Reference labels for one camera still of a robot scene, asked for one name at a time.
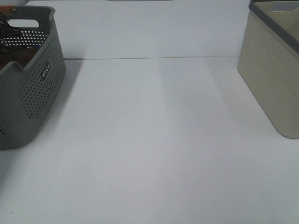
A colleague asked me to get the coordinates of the orange basket handle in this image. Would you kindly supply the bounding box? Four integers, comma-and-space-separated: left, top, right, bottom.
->
0, 5, 16, 15

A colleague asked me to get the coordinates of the brown towel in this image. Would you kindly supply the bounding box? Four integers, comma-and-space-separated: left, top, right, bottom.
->
0, 48, 39, 69

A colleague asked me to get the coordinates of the grey perforated plastic basket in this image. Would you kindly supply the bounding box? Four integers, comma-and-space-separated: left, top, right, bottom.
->
0, 6, 66, 150

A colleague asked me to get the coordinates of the beige plastic bin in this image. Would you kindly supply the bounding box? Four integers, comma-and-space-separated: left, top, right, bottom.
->
237, 0, 299, 139

